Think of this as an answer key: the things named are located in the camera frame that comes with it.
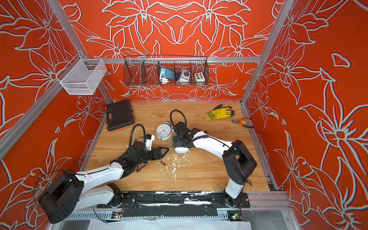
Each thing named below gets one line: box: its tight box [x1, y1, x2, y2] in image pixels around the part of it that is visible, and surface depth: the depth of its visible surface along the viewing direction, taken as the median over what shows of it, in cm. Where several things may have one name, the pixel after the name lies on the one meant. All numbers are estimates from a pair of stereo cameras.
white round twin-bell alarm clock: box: [156, 121, 175, 141], surface depth 99 cm
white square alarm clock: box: [174, 147, 190, 154], surface depth 87 cm
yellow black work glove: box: [205, 103, 235, 121], surface depth 112 cm
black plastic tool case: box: [104, 99, 135, 132], surface depth 106 cm
